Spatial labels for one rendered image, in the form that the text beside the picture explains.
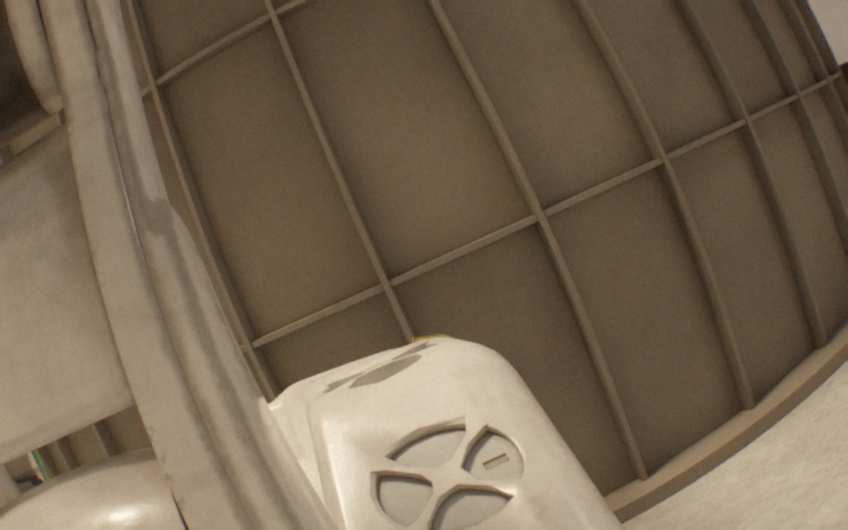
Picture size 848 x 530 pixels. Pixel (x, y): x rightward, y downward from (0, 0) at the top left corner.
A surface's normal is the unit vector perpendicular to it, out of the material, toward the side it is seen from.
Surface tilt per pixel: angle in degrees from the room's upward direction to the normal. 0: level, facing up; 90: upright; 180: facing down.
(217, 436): 60
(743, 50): 90
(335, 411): 31
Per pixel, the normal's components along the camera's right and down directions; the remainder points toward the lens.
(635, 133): 0.26, -0.09
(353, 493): -0.22, -0.75
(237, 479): -0.08, -0.48
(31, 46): 0.40, 0.52
